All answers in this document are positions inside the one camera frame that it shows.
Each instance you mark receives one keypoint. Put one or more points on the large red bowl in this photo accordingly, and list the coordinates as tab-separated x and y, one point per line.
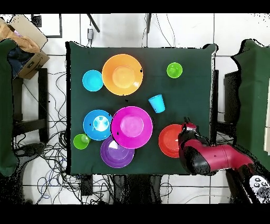
168	141

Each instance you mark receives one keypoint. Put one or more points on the blue cup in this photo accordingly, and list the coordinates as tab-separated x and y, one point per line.
157	104

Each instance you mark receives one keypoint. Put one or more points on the large pink bowl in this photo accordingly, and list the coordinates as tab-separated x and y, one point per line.
131	127

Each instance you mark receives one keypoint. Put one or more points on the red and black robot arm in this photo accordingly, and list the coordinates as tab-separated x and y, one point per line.
219	156

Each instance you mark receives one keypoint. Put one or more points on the dark green table cloth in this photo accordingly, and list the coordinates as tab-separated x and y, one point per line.
185	95

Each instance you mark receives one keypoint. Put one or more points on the green cup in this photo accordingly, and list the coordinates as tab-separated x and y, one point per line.
80	142
174	70

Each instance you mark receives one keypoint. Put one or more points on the black side furniture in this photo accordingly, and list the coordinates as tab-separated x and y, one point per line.
232	95

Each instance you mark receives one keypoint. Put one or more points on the dark green hanging cloth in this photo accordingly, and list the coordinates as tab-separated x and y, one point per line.
253	105
6	105

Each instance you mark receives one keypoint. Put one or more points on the large orange bowl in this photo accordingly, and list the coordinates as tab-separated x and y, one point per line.
122	75

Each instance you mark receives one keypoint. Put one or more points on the purple bowl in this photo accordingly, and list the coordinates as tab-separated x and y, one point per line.
116	157

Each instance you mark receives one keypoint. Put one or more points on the medium blue bowl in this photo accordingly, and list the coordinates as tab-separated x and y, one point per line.
88	126

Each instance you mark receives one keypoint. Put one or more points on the small light blue bowl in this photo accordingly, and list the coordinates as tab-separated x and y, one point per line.
92	80

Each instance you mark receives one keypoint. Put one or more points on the black tripod leg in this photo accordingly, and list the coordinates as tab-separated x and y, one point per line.
93	23
149	23

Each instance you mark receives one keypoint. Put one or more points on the grey power adapter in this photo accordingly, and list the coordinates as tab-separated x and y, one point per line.
90	34

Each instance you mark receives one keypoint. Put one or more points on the cardboard box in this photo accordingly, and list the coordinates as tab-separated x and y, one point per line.
31	63

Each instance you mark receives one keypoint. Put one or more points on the brown cloth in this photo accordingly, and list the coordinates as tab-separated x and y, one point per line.
25	42

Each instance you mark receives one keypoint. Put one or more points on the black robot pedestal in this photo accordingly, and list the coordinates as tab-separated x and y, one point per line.
137	190

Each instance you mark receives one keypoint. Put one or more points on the black stool frame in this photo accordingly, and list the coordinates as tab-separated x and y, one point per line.
43	95

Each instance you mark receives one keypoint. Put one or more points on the black square frame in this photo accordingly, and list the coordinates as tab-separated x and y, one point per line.
60	27

